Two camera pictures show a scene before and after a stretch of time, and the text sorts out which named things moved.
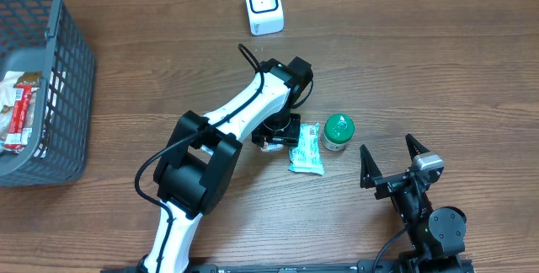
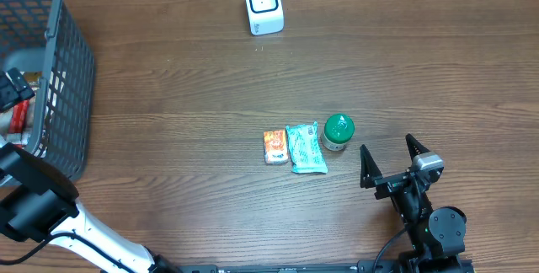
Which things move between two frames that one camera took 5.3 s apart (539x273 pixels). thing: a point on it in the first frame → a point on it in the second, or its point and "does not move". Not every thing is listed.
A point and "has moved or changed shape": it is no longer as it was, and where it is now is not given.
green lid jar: (338, 130) does not move
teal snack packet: (306, 157) does not move
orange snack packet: (272, 147) has moved or changed shape
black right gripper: (398, 180) does not move
